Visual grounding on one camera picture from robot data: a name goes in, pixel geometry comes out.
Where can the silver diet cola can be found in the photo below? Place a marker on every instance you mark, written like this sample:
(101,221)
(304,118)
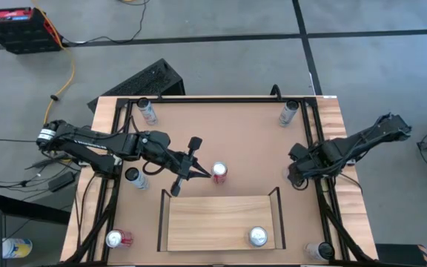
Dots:
(258,235)
(285,173)

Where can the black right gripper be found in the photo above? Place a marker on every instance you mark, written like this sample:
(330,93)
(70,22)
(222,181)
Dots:
(300,163)

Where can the wooden tray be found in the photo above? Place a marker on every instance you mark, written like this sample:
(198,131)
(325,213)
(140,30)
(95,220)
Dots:
(206,222)

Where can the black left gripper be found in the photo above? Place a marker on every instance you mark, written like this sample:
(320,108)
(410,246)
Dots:
(184,168)

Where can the black power adapter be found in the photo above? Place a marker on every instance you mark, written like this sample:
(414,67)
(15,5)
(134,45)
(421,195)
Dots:
(62,181)

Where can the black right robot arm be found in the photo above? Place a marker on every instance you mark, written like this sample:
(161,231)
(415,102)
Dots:
(365,142)

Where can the black perforated box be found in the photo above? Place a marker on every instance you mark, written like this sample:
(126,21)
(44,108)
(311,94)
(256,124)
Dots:
(150,79)

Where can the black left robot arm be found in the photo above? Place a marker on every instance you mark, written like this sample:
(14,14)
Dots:
(87,142)

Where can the black and red tool case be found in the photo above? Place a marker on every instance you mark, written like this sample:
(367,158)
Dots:
(20,33)

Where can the red cola can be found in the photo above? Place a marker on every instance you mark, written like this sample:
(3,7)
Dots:
(219,170)
(115,238)

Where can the tan hardboard table mat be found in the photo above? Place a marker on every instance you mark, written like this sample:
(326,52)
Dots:
(235,141)

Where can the black box with hazard stripes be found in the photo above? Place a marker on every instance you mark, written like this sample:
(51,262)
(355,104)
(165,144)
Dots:
(399,256)

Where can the black curved hook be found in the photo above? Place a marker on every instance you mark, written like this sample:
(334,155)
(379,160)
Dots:
(275,89)

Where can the black aluminium table frame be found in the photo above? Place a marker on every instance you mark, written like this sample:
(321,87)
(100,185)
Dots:
(217,100)

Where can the dark grey power strip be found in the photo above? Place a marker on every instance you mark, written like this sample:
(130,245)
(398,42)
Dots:
(50,162)

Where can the white and yellow can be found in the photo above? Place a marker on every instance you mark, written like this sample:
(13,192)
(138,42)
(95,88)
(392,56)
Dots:
(16,247)

